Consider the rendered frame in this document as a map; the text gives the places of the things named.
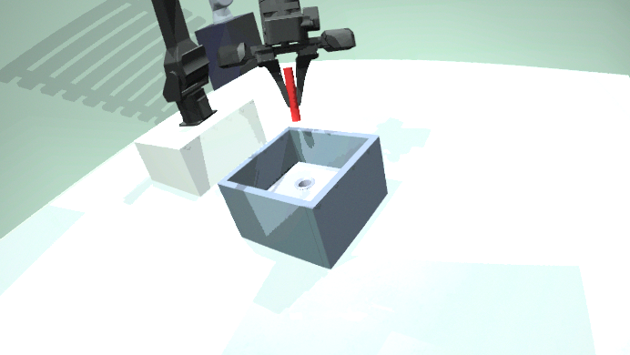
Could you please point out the red peg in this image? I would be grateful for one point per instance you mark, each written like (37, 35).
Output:
(292, 92)

